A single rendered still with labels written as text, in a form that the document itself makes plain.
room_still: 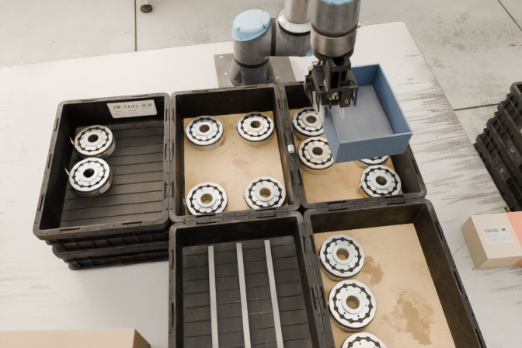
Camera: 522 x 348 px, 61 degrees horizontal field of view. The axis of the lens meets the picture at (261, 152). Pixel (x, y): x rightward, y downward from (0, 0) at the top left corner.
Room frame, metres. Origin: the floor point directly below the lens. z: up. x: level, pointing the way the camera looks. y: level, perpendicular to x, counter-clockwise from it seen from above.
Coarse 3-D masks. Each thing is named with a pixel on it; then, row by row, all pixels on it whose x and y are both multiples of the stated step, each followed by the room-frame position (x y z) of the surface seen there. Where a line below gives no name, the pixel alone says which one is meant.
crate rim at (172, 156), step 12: (264, 84) 0.86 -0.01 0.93; (276, 96) 0.81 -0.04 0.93; (288, 144) 0.65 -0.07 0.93; (288, 156) 0.61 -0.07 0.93; (288, 168) 0.58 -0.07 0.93; (300, 204) 0.48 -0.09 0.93; (180, 216) 0.45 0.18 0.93; (192, 216) 0.45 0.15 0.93; (216, 216) 0.45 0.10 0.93; (228, 216) 0.45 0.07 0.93
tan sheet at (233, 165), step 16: (272, 112) 0.84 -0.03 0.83; (224, 128) 0.78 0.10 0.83; (224, 144) 0.72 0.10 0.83; (240, 144) 0.72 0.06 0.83; (272, 144) 0.72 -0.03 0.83; (192, 160) 0.67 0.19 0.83; (208, 160) 0.67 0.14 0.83; (224, 160) 0.67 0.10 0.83; (240, 160) 0.67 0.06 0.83; (256, 160) 0.67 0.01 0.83; (272, 160) 0.67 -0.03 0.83; (192, 176) 0.62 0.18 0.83; (208, 176) 0.62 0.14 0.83; (224, 176) 0.62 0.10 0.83; (240, 176) 0.62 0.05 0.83; (256, 176) 0.62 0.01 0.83; (272, 176) 0.62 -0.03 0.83; (240, 192) 0.57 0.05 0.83; (240, 208) 0.52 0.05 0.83
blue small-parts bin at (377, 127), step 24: (360, 72) 0.71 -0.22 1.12; (384, 72) 0.69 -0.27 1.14; (360, 96) 0.68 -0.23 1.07; (384, 96) 0.66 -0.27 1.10; (336, 120) 0.61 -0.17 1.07; (360, 120) 0.61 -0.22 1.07; (384, 120) 0.61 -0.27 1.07; (336, 144) 0.51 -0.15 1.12; (360, 144) 0.51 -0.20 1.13; (384, 144) 0.51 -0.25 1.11
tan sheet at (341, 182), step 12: (300, 144) 0.72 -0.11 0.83; (336, 168) 0.64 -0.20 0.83; (348, 168) 0.64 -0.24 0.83; (360, 168) 0.64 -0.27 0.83; (312, 180) 0.60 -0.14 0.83; (324, 180) 0.60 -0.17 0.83; (336, 180) 0.60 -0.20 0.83; (348, 180) 0.60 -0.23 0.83; (312, 192) 0.57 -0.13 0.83; (324, 192) 0.57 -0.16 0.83; (336, 192) 0.57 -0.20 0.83; (348, 192) 0.57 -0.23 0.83
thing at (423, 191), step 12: (288, 84) 0.86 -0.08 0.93; (300, 84) 0.86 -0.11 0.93; (288, 108) 0.77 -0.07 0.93; (288, 120) 0.73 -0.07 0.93; (288, 132) 0.69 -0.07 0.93; (408, 144) 0.65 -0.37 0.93; (408, 156) 0.61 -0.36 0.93; (300, 168) 0.58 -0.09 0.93; (300, 180) 0.55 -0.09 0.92; (420, 180) 0.54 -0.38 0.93; (300, 192) 0.51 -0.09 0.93; (420, 192) 0.51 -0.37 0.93; (312, 204) 0.48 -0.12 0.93; (324, 204) 0.48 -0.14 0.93; (336, 204) 0.48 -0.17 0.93; (348, 204) 0.48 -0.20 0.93
